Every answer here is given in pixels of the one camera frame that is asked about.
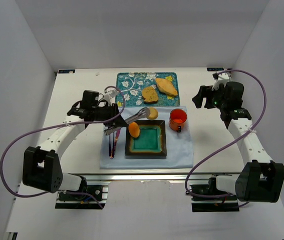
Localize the round orange bread roll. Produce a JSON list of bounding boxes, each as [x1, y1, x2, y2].
[[128, 122, 140, 138]]

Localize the metal tongs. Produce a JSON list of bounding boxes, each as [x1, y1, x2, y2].
[[104, 107, 150, 136]]

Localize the small pale round bun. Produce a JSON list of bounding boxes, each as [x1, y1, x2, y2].
[[147, 107, 158, 120]]

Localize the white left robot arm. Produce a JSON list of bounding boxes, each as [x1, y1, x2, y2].
[[22, 86, 127, 193]]

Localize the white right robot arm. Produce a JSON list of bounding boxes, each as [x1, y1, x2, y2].
[[192, 81, 284, 203]]

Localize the long golden bread loaf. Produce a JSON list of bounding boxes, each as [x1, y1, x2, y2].
[[155, 78, 178, 97]]

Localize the brown bread slice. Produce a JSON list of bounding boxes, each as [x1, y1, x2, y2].
[[141, 86, 158, 104]]

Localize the purple metallic knife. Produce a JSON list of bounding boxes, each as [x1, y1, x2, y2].
[[112, 129, 121, 157]]

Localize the purple metallic fork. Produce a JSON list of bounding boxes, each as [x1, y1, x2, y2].
[[109, 135, 114, 159]]

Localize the right blue table label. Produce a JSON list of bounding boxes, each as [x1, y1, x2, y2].
[[206, 67, 224, 72]]

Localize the blue table label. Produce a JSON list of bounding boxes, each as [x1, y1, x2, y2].
[[58, 69, 75, 74], [206, 67, 224, 72]]

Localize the orange mug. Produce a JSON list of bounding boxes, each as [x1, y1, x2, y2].
[[169, 108, 187, 133]]

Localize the purple metallic spoon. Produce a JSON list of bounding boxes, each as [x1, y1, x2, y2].
[[109, 133, 116, 159]]

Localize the square teal glazed plate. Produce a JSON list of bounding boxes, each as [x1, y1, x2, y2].
[[125, 120, 167, 159]]

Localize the teal floral tray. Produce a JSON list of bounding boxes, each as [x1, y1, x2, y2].
[[115, 72, 180, 107]]

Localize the light blue cloth napkin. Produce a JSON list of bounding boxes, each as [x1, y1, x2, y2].
[[100, 106, 194, 170]]

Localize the left blue table label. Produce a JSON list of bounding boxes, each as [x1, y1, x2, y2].
[[58, 69, 75, 74]]

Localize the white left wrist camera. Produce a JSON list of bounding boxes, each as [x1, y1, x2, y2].
[[98, 87, 118, 106]]

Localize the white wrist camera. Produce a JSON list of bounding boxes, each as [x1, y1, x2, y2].
[[211, 72, 230, 91], [98, 87, 118, 106]]

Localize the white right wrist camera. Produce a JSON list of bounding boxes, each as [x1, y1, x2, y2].
[[211, 72, 230, 91]]

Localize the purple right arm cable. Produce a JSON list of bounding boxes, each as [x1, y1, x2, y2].
[[184, 69, 267, 208]]

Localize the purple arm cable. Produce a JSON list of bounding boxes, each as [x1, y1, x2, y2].
[[184, 69, 267, 208], [0, 86, 126, 210]]

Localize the aluminium front rail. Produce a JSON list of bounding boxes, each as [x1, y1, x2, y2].
[[66, 172, 242, 182]]

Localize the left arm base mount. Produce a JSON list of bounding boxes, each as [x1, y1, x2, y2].
[[55, 176, 108, 210]]

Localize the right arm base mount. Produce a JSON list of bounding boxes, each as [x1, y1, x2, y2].
[[186, 175, 239, 213]]

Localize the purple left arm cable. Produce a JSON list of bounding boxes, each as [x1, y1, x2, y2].
[[0, 86, 126, 210]]

